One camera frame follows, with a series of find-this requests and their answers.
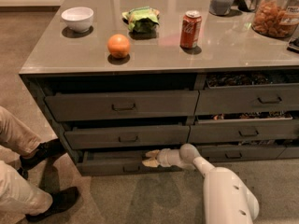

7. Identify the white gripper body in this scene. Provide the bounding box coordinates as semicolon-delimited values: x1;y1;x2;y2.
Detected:
156;148;181;167

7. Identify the drawer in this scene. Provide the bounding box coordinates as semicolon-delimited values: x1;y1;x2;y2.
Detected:
64;125;190;149
195;70;299;115
188;111;299;144
196;140;299;162
45;91;198;121
77;150;179;176

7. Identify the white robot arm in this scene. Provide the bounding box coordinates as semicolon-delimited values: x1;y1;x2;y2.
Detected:
142;144;260;224

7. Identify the grey drawer cabinet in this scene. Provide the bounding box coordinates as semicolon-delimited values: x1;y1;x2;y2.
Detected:
19;66;299;173

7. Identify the lower black shoe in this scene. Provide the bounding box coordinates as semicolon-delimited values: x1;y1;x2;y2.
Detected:
25;187;79;222

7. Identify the black shoe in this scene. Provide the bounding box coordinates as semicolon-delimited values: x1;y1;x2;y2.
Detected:
25;187;79;222
20;139;65;170

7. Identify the upper black shoe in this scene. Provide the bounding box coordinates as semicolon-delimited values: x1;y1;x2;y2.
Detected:
20;139;65;170

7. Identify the orange fruit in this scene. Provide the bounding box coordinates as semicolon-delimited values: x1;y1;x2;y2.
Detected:
107;34;130;59

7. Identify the red soda can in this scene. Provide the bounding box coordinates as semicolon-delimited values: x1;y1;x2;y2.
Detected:
180;10;202;49

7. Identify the green chip bag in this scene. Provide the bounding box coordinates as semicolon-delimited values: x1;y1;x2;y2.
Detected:
122;7;160;34

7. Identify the lower leg in khaki trousers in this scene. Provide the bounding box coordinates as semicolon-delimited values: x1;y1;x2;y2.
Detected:
0;161;53;216

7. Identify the leg in khaki trousers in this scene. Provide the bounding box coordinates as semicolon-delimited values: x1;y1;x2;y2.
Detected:
0;161;53;216
0;106;41;159

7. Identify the upper leg in khaki trousers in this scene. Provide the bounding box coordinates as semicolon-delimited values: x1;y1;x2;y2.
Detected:
0;106;41;159

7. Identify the white ceramic bowl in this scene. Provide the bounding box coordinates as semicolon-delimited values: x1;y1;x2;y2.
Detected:
61;7;93;33

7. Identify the dark object on counter edge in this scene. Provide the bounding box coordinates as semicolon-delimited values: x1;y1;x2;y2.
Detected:
288;37;299;53

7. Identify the clear jar with snacks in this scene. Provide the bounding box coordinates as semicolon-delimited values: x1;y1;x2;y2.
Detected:
251;0;299;38

